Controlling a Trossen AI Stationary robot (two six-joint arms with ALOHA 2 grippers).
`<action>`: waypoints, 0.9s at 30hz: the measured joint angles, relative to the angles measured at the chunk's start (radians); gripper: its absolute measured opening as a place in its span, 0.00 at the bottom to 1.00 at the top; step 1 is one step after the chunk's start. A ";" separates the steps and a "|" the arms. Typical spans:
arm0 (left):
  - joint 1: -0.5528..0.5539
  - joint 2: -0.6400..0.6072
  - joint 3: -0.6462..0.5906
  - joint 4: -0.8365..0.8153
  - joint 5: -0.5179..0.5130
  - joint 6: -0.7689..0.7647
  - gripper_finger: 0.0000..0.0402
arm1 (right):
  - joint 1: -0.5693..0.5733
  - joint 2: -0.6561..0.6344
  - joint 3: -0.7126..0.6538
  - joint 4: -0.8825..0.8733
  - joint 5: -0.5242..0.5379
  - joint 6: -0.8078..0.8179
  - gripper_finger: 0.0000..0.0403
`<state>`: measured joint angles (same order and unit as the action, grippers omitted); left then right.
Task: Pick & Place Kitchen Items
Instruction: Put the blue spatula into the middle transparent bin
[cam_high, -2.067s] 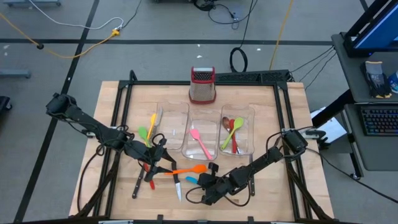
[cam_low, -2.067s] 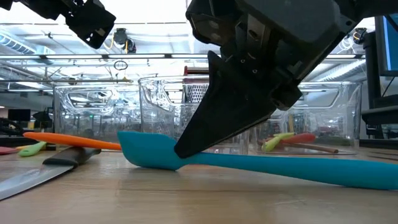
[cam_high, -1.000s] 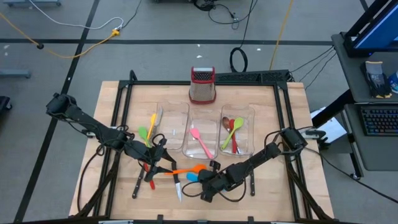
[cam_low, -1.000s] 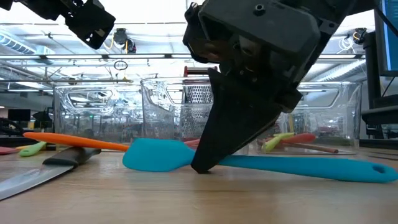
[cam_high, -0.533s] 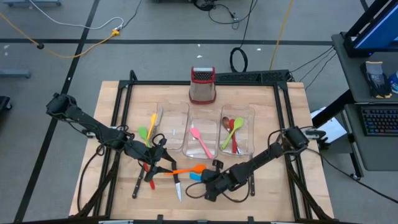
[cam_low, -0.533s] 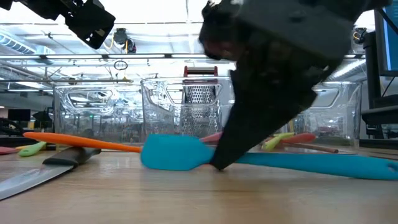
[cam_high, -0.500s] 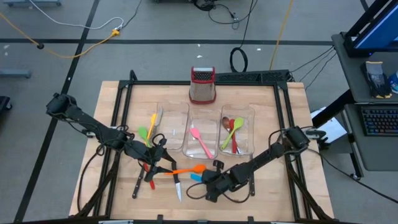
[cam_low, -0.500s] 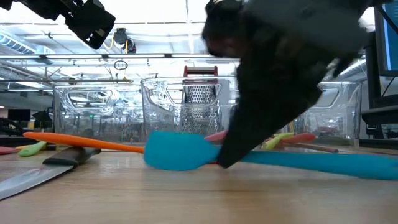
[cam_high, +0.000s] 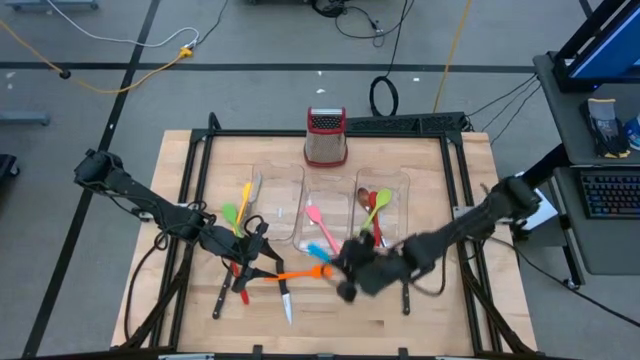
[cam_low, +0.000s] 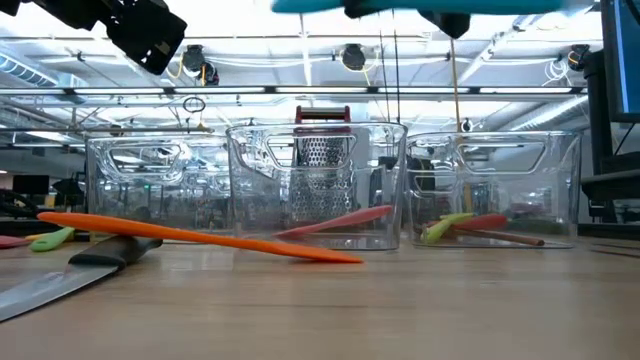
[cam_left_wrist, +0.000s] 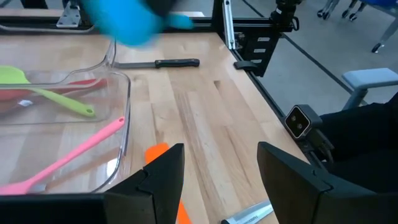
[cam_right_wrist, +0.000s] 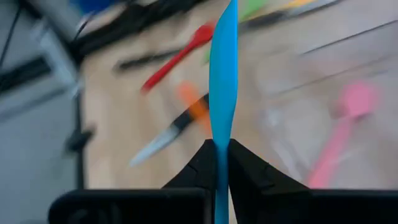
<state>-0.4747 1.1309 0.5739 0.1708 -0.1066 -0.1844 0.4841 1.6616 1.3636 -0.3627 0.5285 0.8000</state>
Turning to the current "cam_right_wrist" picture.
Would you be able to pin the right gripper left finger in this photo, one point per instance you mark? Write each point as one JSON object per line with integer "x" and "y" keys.
{"x": 202, "y": 171}

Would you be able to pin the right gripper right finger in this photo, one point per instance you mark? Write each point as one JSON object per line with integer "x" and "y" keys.
{"x": 245, "y": 174}

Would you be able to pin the orange silicone spatula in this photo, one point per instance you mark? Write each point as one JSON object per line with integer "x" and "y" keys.
{"x": 191, "y": 99}

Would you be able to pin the blue silicone spatula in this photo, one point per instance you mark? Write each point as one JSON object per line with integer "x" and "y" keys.
{"x": 223, "y": 77}

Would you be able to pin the red silicone spatula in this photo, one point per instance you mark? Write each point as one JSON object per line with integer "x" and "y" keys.
{"x": 174, "y": 60}

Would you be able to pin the black blade knife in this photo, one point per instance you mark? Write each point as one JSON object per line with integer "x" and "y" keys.
{"x": 140, "y": 62}

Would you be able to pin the pink silicone spatula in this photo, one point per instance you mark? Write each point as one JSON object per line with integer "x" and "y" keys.
{"x": 356, "y": 99}

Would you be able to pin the green silicone spatula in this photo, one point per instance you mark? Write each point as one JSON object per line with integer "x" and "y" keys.
{"x": 252, "y": 7}

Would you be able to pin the yellow silicone spatula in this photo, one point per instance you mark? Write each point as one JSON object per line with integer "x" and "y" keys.
{"x": 298, "y": 3}

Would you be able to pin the black edge clip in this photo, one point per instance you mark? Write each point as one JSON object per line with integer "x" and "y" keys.
{"x": 77, "y": 141}

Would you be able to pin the silver corner bracket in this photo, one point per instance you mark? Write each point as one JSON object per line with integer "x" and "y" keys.
{"x": 57, "y": 59}

